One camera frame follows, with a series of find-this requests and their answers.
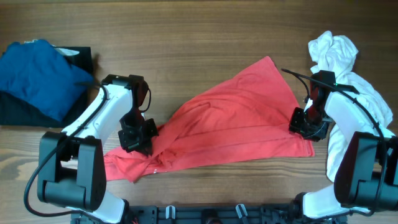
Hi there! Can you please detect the blue folded shirt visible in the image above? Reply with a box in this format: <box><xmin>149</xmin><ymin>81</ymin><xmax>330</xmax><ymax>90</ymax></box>
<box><xmin>1</xmin><ymin>40</ymin><xmax>93</xmax><ymax>121</ymax></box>

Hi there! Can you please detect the black folded shirt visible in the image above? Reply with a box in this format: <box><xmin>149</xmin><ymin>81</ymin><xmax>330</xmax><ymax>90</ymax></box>
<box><xmin>1</xmin><ymin>47</ymin><xmax>94</xmax><ymax>128</ymax></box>

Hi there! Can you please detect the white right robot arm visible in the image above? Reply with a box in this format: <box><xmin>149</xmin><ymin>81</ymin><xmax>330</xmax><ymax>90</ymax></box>
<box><xmin>289</xmin><ymin>83</ymin><xmax>397</xmax><ymax>222</ymax></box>

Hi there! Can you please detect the white folded cloth under blue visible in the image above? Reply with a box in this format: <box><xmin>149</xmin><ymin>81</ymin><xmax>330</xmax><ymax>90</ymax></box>
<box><xmin>21</xmin><ymin>39</ymin><xmax>80</xmax><ymax>57</ymax></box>

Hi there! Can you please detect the red t-shirt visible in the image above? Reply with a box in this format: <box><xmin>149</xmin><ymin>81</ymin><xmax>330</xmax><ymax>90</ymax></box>
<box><xmin>104</xmin><ymin>57</ymin><xmax>315</xmax><ymax>182</ymax></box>

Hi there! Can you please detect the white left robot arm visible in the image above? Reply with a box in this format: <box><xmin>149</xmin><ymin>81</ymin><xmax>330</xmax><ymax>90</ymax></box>
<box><xmin>31</xmin><ymin>75</ymin><xmax>158</xmax><ymax>223</ymax></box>

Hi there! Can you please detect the white crumpled shirt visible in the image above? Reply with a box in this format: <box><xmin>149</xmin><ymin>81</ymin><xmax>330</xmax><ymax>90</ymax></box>
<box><xmin>308</xmin><ymin>30</ymin><xmax>393</xmax><ymax>182</ymax></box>

